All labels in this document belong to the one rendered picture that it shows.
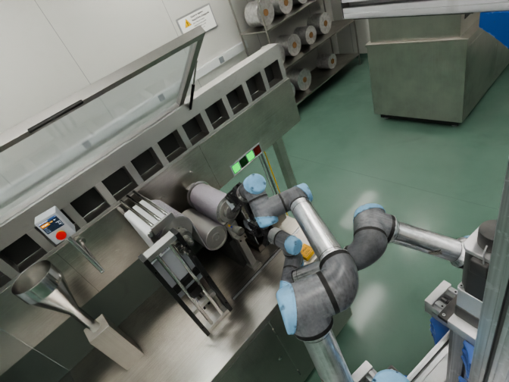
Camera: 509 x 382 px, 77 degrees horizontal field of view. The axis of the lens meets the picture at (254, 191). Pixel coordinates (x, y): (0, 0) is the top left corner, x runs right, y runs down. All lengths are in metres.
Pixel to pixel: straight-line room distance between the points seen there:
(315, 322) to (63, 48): 3.47
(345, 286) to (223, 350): 0.77
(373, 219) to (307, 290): 0.47
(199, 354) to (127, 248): 0.59
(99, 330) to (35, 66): 2.80
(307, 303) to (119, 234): 1.04
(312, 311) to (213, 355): 0.74
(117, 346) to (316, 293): 1.00
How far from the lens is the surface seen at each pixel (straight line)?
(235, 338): 1.50
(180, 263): 1.31
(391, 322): 2.41
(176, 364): 1.59
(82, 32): 3.90
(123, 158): 1.54
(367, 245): 1.17
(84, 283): 1.69
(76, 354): 1.91
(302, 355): 2.02
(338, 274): 0.87
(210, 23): 4.55
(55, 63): 3.82
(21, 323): 1.72
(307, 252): 1.60
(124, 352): 1.64
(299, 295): 0.86
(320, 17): 5.34
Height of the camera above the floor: 2.14
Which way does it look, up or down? 36 degrees down
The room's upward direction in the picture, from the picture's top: 24 degrees counter-clockwise
